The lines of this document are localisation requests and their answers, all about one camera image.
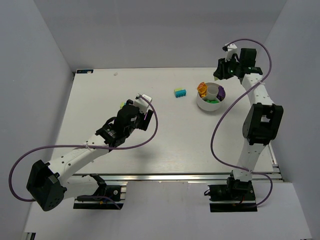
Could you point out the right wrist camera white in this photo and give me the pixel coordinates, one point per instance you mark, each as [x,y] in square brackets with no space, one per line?
[230,49]

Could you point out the purple lego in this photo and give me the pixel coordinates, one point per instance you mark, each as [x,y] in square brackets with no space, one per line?
[221,93]

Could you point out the white round divided container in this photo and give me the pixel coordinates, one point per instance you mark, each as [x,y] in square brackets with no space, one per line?
[212,91]

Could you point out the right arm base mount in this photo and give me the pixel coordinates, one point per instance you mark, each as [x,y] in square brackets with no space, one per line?
[233,197]

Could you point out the green arch lego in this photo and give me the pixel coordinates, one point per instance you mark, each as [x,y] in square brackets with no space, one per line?
[215,101]

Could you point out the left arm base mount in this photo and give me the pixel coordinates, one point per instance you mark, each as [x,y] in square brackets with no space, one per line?
[106,196]

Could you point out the yellow-green and teal small lego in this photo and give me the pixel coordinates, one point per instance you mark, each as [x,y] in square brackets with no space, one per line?
[122,105]

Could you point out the blue label left corner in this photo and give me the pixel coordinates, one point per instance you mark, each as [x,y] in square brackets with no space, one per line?
[84,71]

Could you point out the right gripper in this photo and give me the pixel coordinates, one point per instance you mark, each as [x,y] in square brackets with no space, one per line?
[220,72]

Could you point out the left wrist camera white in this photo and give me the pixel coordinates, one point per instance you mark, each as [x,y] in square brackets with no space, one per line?
[142,102]

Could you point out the yellow butterfly lego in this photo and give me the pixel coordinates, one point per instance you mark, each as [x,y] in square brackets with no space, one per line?
[202,89]

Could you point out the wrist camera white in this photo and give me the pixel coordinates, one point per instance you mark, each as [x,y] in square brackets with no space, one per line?
[230,49]
[142,102]

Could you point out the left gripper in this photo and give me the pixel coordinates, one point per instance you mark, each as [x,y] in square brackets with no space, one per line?
[129,103]

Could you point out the yellow-green and teal long lego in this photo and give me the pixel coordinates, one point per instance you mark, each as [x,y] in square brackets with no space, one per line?
[180,92]

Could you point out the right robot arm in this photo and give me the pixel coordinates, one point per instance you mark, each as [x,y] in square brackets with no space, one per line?
[263,120]

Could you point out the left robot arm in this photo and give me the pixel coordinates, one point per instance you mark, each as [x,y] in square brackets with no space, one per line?
[50,183]

